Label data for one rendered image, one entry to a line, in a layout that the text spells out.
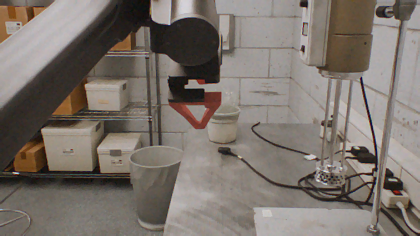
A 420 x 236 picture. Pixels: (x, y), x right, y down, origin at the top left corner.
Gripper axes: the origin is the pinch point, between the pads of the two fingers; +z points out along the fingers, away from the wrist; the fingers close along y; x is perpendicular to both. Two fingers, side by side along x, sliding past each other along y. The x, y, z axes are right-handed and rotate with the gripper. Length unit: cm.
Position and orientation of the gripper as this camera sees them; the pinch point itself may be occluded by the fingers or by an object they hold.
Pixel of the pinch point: (200, 100)
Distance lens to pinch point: 55.1
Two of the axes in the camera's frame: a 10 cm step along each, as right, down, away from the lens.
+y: -0.4, 7.2, -6.9
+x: 10.0, -0.1, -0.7
